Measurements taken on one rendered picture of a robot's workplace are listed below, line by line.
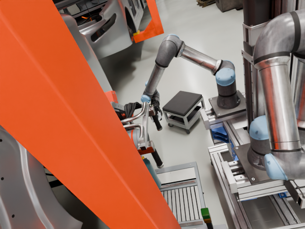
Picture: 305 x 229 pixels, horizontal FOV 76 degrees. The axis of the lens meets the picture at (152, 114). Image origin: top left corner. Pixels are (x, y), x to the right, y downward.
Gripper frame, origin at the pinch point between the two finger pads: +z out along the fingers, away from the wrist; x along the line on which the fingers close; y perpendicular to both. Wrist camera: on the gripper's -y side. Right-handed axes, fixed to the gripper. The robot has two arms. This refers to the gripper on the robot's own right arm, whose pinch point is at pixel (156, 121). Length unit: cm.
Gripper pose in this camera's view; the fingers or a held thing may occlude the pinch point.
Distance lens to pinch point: 142.6
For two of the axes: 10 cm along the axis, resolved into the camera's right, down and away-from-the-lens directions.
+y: -3.4, -7.5, -5.6
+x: 9.4, -2.7, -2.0
